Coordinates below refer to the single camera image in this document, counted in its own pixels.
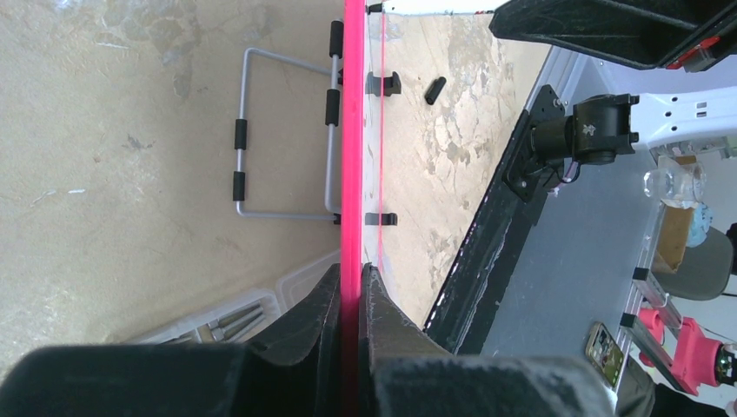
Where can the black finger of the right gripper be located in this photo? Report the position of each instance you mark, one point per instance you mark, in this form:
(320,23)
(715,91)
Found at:
(639,34)

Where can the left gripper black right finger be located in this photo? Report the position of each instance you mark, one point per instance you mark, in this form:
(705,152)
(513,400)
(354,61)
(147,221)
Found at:
(402,372)

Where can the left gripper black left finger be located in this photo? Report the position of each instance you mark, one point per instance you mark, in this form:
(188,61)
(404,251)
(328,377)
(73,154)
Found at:
(291,368)

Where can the black marker cap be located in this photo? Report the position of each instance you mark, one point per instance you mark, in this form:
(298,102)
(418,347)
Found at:
(434,90)

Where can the pink framed whiteboard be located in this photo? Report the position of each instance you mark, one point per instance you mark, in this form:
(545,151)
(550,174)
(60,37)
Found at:
(366,86)

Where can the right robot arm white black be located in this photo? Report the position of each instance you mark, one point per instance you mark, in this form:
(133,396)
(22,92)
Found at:
(605,126)

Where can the clear plastic screw box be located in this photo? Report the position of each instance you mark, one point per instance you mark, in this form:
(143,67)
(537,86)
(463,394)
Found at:
(244,316)

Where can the clear glass jar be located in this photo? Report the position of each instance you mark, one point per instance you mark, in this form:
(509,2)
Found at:
(678,183)

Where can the brown cardboard box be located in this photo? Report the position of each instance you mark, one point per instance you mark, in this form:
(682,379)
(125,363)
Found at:
(672,241)

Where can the smartphone with lit screen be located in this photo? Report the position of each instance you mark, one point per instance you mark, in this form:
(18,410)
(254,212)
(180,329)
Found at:
(605,354)

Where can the grey office chair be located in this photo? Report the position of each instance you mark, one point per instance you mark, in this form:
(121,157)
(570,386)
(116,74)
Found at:
(705,270)

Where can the pink clamp fixture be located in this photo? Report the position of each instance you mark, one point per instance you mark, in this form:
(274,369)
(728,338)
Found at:
(697,359)

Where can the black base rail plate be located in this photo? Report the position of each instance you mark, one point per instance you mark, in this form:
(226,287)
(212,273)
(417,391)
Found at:
(479,275)

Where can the grey wire whiteboard stand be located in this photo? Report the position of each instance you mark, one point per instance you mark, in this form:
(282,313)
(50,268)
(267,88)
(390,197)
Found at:
(286,140)

